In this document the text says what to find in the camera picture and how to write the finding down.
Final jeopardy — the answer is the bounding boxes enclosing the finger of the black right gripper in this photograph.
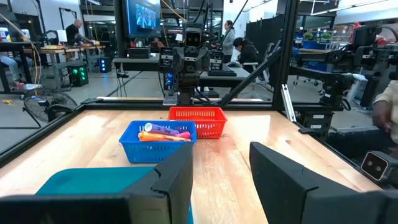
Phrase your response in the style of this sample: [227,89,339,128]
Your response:
[173,47,187,73]
[200,48,211,72]

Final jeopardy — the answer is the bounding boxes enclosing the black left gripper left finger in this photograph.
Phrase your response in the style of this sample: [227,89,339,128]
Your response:
[0,142,194,224]

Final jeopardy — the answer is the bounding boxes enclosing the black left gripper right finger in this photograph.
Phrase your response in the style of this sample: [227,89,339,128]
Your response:
[249,141,398,224]

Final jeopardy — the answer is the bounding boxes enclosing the purple highlighter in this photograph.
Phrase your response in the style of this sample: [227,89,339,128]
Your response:
[144,122,180,136]

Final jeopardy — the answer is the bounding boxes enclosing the orange highlighter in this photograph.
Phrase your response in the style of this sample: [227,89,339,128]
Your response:
[138,130,192,142]

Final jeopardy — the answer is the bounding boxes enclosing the black backlit keyboard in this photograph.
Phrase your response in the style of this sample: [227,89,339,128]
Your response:
[208,70,238,77]

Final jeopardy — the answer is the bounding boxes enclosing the person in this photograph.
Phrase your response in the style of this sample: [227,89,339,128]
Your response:
[65,19,96,46]
[233,37,259,74]
[150,37,165,50]
[372,80,398,144]
[221,20,237,63]

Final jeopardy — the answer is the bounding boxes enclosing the teal plastic bin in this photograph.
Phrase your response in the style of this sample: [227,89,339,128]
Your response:
[35,166,194,224]

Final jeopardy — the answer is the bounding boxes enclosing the grey desk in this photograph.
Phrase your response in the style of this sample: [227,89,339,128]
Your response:
[112,57,251,88]

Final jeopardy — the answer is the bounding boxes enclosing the black box white labels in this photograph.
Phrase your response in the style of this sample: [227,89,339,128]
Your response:
[127,47,152,59]

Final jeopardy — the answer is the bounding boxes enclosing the monitor with blue screen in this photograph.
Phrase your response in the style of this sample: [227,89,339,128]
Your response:
[124,0,162,38]

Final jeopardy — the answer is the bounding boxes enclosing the grey office chair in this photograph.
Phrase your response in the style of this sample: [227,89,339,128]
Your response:
[243,42,275,91]

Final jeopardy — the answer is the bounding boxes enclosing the red plastic basket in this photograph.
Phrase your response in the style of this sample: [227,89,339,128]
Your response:
[167,106,228,140]

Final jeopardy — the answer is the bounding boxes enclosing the black partition screen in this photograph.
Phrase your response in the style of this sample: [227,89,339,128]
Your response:
[245,14,285,55]

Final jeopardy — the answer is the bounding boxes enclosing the black computer blue lights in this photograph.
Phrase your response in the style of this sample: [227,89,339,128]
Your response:
[98,57,113,73]

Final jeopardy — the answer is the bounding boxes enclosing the blue plastic basket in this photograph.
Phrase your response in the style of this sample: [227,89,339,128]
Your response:
[118,120,197,164]

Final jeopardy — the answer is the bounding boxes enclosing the black equipment box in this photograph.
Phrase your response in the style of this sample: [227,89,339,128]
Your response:
[297,110,336,141]

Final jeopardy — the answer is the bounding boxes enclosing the silver aluminium bar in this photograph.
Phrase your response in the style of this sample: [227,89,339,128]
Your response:
[280,83,297,123]

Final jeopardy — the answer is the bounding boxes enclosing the black computer green lights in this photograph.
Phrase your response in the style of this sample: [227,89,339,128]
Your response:
[67,63,90,88]

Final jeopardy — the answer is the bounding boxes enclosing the wooden plant table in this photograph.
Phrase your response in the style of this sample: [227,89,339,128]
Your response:
[298,47,332,54]

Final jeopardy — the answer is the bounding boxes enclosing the black floor fan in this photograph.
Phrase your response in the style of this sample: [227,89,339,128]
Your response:
[23,88,78,124]

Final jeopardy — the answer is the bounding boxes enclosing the wooden work table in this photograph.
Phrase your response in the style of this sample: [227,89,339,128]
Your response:
[23,45,106,82]

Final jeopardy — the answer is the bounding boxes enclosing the black standing desk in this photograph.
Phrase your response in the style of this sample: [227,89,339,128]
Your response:
[0,40,34,94]

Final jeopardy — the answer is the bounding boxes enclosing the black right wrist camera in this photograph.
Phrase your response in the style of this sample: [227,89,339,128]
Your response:
[185,27,203,49]

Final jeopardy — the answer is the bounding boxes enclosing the silver arm base bracket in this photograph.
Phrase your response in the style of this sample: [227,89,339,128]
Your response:
[163,92,178,106]

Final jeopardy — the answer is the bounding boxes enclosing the black aluminium table frame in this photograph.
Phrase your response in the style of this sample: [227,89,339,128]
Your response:
[0,0,398,187]

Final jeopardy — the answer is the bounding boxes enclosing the black table-level camera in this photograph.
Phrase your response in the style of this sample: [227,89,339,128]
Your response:
[360,151,398,187]

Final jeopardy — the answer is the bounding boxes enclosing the black device on frame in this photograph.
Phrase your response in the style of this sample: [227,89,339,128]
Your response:
[289,24,398,111]

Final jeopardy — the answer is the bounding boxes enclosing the yellow hanging cable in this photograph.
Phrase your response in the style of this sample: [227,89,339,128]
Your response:
[0,12,42,96]

